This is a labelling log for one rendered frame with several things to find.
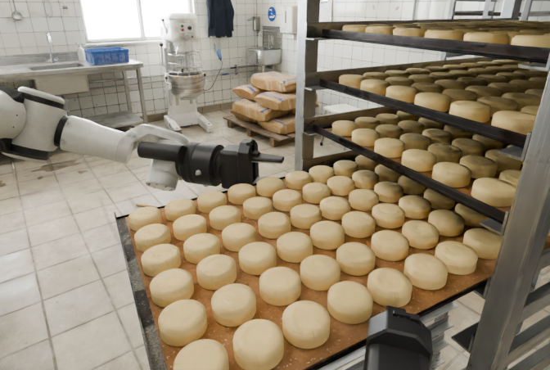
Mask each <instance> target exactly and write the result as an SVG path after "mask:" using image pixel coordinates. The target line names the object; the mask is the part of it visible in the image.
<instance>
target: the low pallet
mask: <svg viewBox="0 0 550 370"><path fill-rule="evenodd" d="M223 119H226V120H227V121H228V127H229V128H230V129H231V128H235V127H239V126H242V127H244V128H247V136H249V137H254V136H257V135H260V134H262V135H264V136H267V137H270V146H272V147H278V146H281V145H284V144H287V143H290V142H295V132H294V133H288V134H283V135H281V134H280V133H274V132H271V131H268V130H267V129H264V128H263V127H262V126H261V125H260V124H258V122H254V123H252V122H248V121H244V120H241V119H238V118H237V117H236V116H234V115H229V116H224V117H223Z"/></svg>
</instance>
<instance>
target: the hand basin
mask: <svg viewBox="0 0 550 370"><path fill-rule="evenodd" d="M297 15H298V6H280V26H271V25H262V28H263V30H261V31H260V16H253V18H251V19H253V30H257V31H260V33H259V36H260V37H261V33H262V32H263V46H262V47H250V48H246V63H250V64H253V65H261V66H262V73H264V71H265V68H264V66H265V65H266V67H267V65H273V68H271V69H272V70H274V65H277V64H281V63H282V33H284V36H283V38H294V34H297V33H298V16H297ZM267 70H268V67H267ZM268 72H269V70H268Z"/></svg>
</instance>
